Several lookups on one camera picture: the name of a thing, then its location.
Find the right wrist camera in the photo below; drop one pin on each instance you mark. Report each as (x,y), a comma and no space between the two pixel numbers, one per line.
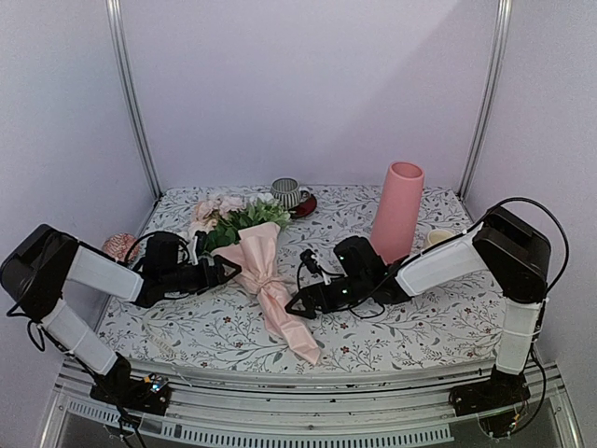
(311,261)

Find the left aluminium frame post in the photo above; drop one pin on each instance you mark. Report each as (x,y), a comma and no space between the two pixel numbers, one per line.
(117,31)

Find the cream printed ribbon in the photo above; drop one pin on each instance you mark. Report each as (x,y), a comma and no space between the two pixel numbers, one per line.
(162,344)

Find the right aluminium frame post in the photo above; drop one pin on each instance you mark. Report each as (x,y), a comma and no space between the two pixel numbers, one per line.
(497,54)

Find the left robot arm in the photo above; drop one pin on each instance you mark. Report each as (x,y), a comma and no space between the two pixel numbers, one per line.
(49,263)

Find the aluminium frame post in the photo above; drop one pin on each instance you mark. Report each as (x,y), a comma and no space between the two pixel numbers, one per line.
(117,31)
(497,54)

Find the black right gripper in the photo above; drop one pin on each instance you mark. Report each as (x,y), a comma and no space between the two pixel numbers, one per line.
(310,312)

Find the aluminium front rail base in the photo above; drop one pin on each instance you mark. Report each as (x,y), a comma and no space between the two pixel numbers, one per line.
(211,408)

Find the striped ceramic cup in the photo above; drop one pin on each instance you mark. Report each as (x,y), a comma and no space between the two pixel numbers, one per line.
(289,192)

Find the white coffee mug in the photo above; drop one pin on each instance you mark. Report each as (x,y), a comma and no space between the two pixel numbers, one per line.
(436,236)

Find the tall pink vase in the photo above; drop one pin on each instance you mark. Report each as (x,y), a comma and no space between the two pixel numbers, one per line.
(394,225)

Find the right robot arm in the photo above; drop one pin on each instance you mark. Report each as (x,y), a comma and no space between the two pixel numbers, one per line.
(513,252)

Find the dark red saucer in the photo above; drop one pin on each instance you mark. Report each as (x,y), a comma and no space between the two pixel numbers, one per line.
(304,209)

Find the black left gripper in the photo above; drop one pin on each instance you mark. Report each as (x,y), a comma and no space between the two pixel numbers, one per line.
(208,281)

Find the pink flower bouquet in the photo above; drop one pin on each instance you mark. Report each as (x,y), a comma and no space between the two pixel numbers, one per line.
(245,230)

